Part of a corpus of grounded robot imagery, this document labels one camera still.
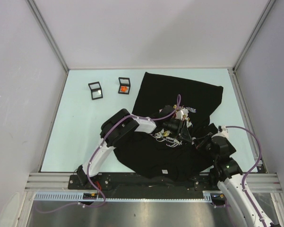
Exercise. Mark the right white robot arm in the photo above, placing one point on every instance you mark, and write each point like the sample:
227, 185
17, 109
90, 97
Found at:
227, 175

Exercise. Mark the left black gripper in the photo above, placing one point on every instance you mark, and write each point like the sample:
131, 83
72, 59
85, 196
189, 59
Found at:
183, 131

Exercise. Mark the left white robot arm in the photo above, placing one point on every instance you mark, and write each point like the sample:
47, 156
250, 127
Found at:
117, 130

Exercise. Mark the aluminium frame rail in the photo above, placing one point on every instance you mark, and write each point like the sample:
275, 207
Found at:
266, 183

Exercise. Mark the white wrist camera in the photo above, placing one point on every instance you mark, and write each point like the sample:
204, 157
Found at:
222, 131
182, 114

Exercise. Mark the black floral print t-shirt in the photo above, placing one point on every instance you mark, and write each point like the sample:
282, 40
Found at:
162, 153

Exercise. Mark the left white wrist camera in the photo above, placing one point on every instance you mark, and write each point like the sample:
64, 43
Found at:
182, 114

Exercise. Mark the right black display box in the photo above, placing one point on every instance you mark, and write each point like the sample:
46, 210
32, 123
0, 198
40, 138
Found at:
124, 82

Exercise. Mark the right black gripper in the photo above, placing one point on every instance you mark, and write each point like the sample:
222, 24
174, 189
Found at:
199, 143

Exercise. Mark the left black display box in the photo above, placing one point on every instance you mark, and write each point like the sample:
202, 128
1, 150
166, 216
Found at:
96, 90

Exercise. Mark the black display box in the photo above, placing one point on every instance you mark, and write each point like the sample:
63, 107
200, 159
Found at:
124, 82
96, 90

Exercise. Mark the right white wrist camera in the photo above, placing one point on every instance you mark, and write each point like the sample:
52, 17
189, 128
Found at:
222, 131

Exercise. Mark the white slotted cable duct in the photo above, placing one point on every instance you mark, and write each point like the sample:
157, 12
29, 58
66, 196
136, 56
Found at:
92, 197

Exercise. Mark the red leaf brooch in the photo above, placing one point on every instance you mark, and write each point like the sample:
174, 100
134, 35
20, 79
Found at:
124, 89

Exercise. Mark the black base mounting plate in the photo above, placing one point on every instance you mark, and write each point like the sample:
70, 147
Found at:
108, 181

